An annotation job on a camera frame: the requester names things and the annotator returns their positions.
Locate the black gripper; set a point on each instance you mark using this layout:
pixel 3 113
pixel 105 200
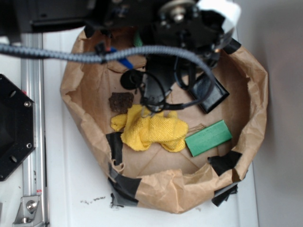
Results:
pixel 154 84

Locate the black square box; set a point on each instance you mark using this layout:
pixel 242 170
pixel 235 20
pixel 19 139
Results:
pixel 200 88

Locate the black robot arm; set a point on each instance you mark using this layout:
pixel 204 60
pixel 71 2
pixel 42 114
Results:
pixel 177 43

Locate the yellow microfiber cloth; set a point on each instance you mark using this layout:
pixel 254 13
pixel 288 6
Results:
pixel 140 133

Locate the brown paper bag bin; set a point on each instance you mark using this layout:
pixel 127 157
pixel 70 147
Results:
pixel 156 178

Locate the green rectangular block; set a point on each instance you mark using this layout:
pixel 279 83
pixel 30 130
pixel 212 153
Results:
pixel 208 138

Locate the green foam ball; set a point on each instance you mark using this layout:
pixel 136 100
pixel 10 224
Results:
pixel 137 41

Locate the aluminium extrusion rail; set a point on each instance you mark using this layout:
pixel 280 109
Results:
pixel 34 166

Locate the black octagonal mount plate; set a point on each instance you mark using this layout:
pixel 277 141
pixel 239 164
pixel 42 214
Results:
pixel 16 127

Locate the metal corner bracket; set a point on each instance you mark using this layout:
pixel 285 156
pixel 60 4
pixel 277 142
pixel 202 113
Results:
pixel 30 213

